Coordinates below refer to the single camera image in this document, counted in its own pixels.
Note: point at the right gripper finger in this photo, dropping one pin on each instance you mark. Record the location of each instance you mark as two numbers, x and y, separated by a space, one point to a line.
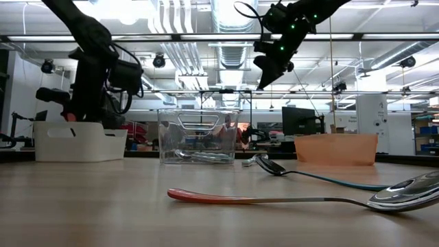
271 72

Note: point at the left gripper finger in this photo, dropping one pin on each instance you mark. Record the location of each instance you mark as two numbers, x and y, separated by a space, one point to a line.
113 116
87 113

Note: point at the black background robot arm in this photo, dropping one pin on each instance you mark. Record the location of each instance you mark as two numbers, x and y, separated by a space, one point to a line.
257 135

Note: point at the red storage crates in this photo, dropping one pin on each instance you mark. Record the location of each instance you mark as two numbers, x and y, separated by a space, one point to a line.
137 133

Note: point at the white plastic bin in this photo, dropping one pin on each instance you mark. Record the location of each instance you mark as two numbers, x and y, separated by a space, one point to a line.
85 147

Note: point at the small dark monitor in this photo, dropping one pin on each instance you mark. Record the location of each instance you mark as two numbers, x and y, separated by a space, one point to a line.
41 116

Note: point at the clear plastic bin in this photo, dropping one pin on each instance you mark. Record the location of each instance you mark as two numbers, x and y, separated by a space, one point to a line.
164 120

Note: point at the black computer monitor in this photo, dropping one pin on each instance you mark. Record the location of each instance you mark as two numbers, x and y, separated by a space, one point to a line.
298 120

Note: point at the person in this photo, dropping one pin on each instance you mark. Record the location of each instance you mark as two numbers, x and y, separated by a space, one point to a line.
241 134

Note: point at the black overhead crossbar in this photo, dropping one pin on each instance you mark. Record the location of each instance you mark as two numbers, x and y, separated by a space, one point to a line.
357 36

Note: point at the cardboard box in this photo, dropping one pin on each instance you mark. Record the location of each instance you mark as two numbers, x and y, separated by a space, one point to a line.
337 129

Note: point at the orange plastic bin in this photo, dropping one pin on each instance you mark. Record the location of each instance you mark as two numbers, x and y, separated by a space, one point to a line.
336 151

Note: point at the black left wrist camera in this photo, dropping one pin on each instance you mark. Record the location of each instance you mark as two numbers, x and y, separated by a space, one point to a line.
127 77

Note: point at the silver ceiling duct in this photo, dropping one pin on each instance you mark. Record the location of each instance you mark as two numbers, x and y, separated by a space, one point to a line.
394 55
233 55

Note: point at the black ceiling-hung camera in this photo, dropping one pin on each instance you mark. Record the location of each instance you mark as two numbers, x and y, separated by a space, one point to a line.
158 61
339 86
48 66
408 61

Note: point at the black background rig frame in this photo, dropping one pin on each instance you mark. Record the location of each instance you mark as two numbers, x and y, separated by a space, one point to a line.
226 91

